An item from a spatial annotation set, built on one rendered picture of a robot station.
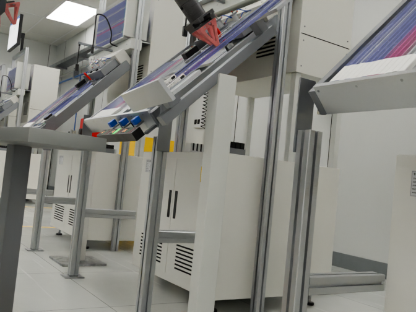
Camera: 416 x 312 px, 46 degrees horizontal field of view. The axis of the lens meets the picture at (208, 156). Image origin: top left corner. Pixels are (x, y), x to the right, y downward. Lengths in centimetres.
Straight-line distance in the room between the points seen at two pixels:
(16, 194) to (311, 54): 131
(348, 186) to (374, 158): 28
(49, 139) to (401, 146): 245
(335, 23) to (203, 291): 137
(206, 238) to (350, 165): 225
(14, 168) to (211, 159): 61
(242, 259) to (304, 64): 86
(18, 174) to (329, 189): 131
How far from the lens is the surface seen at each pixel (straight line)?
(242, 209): 192
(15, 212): 164
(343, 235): 358
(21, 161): 163
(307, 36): 219
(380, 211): 339
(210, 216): 144
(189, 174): 204
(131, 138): 174
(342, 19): 236
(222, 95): 146
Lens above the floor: 51
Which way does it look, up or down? 3 degrees up
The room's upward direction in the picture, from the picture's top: 6 degrees clockwise
